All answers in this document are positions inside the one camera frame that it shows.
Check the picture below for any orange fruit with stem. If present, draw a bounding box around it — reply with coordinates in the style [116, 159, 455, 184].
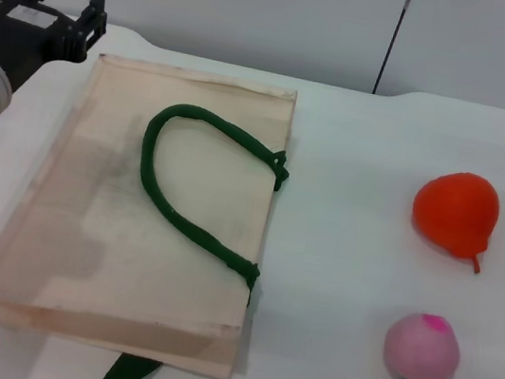
[402, 164, 505, 277]

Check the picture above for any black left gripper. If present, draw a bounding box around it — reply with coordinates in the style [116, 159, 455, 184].
[0, 0, 112, 106]

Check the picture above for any white handbag with green handles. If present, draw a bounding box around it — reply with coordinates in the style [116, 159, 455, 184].
[0, 38, 305, 379]

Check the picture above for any pink peach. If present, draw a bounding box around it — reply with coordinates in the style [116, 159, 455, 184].
[377, 307, 467, 379]

